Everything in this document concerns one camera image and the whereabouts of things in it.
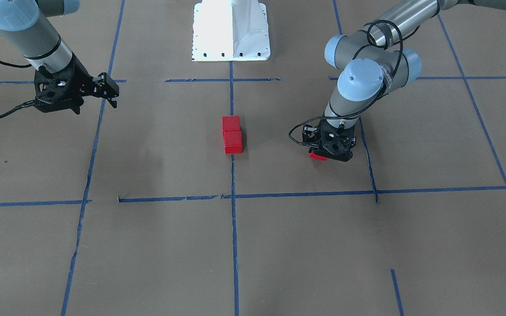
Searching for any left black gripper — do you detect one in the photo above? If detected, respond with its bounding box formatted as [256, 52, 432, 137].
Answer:
[302, 120, 357, 162]

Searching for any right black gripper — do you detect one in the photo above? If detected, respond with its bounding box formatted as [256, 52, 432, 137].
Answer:
[34, 56, 120, 115]

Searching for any red block from side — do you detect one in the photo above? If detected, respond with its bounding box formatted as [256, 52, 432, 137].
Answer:
[222, 115, 241, 132]

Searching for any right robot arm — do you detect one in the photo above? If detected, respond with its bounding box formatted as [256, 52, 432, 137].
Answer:
[0, 0, 120, 114]

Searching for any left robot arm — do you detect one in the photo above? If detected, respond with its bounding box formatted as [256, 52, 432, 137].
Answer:
[299, 0, 461, 162]

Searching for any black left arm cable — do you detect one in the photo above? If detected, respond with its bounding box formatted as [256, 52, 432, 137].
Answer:
[288, 19, 420, 146]

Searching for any white camera mast base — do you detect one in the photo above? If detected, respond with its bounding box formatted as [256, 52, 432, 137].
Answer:
[191, 0, 271, 62]

